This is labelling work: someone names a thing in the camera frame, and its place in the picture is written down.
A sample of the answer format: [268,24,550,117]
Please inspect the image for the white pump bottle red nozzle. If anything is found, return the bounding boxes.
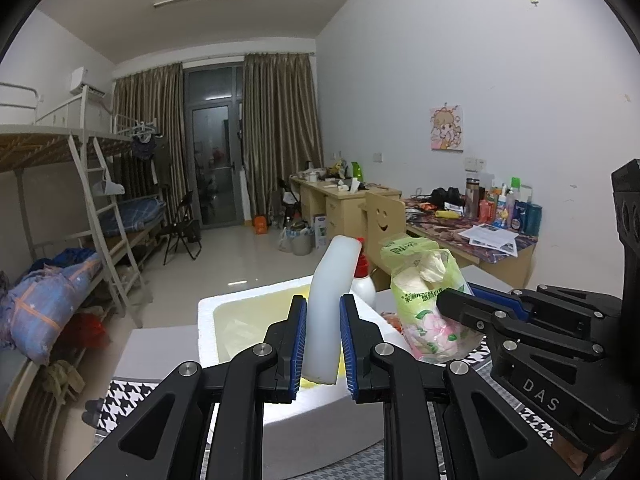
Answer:
[350,249,377,311]

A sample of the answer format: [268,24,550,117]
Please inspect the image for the red cloth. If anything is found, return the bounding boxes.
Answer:
[65,312,108,349]

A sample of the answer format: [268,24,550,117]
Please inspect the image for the row of toiletry bottles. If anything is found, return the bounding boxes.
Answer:
[465,176,543,235]

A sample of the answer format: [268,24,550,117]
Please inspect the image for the light wooden desk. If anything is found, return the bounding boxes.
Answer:
[290,175,403,251]

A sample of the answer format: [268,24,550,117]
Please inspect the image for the wooden desk with printed cover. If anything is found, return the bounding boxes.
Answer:
[402,197,539,291]

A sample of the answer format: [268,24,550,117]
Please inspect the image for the dark hanging clothes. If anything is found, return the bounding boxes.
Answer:
[131,135,157,162]

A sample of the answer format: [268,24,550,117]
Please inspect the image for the printed paper sheets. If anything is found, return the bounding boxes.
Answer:
[457,223,521,256]

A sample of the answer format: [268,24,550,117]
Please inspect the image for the black folding chair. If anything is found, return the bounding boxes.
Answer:
[160,190,203,266]
[277,177,302,222]

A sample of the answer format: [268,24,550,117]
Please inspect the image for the green floral plastic bag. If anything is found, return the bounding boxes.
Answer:
[380,237,486,365]

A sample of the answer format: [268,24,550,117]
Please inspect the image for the white air conditioner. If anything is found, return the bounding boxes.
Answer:
[69,66,107,97]

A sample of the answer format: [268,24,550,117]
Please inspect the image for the wooden chair with smiley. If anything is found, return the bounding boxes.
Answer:
[357,190,407,281]

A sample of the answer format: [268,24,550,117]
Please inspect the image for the white bed ladder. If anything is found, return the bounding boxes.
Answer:
[67,132,147,329]

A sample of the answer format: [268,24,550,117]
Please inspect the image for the houndstooth table cloth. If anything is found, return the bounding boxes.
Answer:
[95,347,558,480]

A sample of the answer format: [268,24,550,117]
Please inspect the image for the black headphones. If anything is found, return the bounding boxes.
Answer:
[430,187,463,208]

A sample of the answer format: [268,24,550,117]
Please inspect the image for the person's right hand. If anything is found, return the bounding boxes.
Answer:
[550,432,608,471]

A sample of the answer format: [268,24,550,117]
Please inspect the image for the white metal bunk bed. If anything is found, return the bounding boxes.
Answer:
[0,82,168,441]

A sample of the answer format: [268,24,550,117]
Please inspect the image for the blue plaid mattress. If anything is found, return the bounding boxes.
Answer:
[115,197,167,233]

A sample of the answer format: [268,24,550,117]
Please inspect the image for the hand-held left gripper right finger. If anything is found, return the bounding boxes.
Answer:
[339,294,556,480]

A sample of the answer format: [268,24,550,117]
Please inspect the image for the white foam box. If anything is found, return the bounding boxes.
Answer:
[197,280,426,473]

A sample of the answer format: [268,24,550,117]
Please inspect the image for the beige cloth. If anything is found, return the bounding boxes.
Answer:
[42,360,86,394]

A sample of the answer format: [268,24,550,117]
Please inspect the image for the glass balcony door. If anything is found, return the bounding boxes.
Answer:
[182,62,246,228]

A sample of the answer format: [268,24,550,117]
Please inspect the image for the blue plaid quilt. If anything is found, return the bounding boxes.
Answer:
[0,251,104,366]

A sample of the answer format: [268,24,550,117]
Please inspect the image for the yellow waffle cloth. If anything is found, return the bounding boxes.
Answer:
[215,287,347,393]

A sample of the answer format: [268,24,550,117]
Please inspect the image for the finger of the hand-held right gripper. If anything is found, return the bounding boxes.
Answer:
[437,287,607,362]
[470,284,623,333]

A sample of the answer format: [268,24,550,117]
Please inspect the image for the brown curtain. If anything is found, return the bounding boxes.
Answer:
[242,52,325,218]
[112,62,187,226]

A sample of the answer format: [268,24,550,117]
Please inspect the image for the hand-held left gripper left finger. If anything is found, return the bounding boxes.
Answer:
[65,295,308,480]

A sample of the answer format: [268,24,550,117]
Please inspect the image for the grey bucket with bags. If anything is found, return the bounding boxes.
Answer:
[277,220,316,256]

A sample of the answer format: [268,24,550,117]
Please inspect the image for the wall poster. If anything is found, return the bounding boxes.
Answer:
[429,105,466,152]

